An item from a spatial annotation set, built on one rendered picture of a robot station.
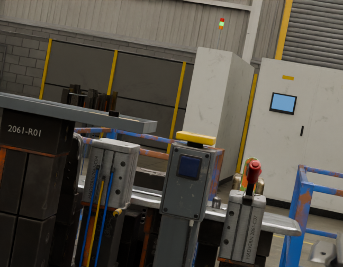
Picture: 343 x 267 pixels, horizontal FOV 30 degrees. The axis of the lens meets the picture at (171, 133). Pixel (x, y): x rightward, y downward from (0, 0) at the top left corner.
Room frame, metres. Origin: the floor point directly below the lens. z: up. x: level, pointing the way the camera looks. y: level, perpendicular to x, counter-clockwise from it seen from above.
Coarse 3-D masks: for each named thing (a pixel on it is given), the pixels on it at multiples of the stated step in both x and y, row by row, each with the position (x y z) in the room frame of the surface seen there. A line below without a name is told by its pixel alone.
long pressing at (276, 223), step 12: (84, 180) 1.41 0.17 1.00; (132, 192) 1.36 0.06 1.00; (144, 192) 1.40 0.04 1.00; (156, 192) 1.42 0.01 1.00; (144, 204) 1.29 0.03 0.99; (156, 204) 1.29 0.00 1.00; (216, 216) 1.27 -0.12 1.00; (264, 216) 1.37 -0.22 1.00; (276, 216) 1.40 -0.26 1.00; (264, 228) 1.26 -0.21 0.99; (276, 228) 1.26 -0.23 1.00; (288, 228) 1.26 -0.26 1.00
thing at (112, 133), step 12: (84, 132) 3.83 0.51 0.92; (96, 132) 4.05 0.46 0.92; (108, 132) 4.36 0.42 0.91; (120, 132) 4.37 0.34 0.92; (132, 132) 4.35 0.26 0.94; (84, 156) 3.94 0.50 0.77; (156, 156) 3.12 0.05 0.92; (168, 156) 3.11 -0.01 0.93; (216, 156) 4.20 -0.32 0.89; (216, 168) 4.20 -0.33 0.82; (216, 180) 4.20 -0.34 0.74; (216, 192) 4.24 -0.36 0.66; (192, 264) 3.90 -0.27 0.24
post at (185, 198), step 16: (176, 144) 1.02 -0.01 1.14; (176, 160) 1.01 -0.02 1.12; (208, 160) 1.00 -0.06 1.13; (176, 176) 1.01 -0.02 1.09; (208, 176) 1.00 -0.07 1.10; (176, 192) 1.01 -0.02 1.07; (192, 192) 1.00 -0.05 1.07; (208, 192) 1.03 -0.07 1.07; (160, 208) 1.01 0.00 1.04; (176, 208) 1.01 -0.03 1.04; (192, 208) 1.00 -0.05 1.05; (160, 224) 1.01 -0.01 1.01; (176, 224) 1.01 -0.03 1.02; (192, 224) 1.00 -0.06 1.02; (160, 240) 1.01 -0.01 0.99; (176, 240) 1.01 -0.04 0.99; (192, 240) 1.01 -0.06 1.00; (160, 256) 1.01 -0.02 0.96; (176, 256) 1.01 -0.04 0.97; (192, 256) 1.03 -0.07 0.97
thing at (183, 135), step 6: (180, 132) 1.01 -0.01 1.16; (186, 132) 1.03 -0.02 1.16; (180, 138) 1.01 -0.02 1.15; (186, 138) 1.01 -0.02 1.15; (192, 138) 1.01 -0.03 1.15; (198, 138) 1.01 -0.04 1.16; (204, 138) 1.01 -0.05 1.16; (210, 138) 1.01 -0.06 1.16; (192, 144) 1.03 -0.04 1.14; (198, 144) 1.03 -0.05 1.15; (204, 144) 1.01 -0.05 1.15; (210, 144) 1.01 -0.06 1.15
